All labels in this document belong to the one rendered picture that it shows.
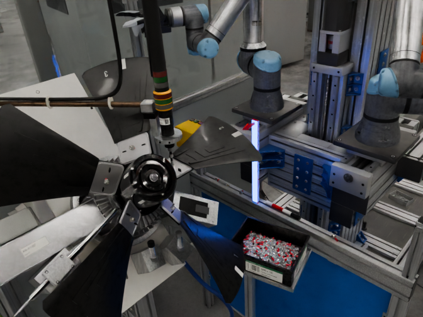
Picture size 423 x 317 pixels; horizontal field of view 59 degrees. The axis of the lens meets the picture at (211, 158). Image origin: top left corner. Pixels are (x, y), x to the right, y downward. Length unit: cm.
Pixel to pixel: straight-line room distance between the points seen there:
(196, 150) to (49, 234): 43
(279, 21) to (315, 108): 385
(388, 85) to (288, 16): 449
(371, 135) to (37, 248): 108
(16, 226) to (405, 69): 103
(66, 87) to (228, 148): 53
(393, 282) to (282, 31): 458
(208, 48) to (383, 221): 150
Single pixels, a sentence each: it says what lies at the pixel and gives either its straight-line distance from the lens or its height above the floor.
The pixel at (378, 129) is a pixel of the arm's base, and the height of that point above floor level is 110.
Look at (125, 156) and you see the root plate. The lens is 97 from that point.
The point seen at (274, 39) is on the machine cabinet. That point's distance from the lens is 539.
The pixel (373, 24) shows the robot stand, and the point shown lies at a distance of 152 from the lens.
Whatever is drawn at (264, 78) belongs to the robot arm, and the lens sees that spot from 158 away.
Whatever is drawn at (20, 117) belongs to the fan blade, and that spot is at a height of 140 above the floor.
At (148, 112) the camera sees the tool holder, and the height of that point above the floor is 135.
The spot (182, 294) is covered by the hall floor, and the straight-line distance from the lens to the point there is 221.
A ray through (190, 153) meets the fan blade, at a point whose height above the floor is 119.
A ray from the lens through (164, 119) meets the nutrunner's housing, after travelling 90.
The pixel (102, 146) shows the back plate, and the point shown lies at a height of 117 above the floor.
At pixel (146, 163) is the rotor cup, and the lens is 90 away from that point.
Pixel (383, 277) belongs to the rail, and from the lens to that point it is 123.
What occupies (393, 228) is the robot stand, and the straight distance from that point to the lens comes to 239.
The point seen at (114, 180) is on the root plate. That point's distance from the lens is 92.
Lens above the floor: 170
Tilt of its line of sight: 31 degrees down
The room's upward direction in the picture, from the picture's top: 4 degrees counter-clockwise
